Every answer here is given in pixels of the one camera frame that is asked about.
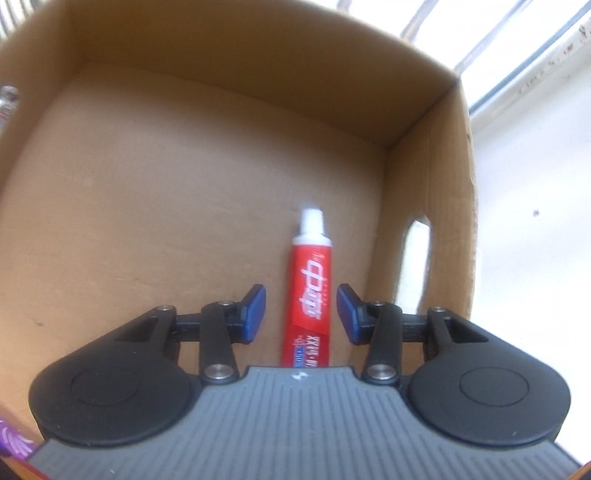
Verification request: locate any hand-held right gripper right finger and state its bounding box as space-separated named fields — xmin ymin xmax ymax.
xmin=336 ymin=283 xmax=500 ymax=385

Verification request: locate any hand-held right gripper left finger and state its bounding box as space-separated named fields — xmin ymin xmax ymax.
xmin=99 ymin=283 xmax=267 ymax=385

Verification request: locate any red toothpaste tube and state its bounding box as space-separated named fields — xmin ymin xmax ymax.
xmin=281 ymin=208 xmax=334 ymax=369

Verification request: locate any brown cardboard box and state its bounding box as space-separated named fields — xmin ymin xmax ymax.
xmin=0 ymin=0 xmax=481 ymax=444

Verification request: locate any purple patterned packet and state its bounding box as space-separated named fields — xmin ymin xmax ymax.
xmin=0 ymin=416 xmax=38 ymax=461

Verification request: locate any metal window grille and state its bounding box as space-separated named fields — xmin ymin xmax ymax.
xmin=337 ymin=0 xmax=591 ymax=118

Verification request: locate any shiny metal object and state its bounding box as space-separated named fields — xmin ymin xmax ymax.
xmin=0 ymin=84 xmax=21 ymax=132

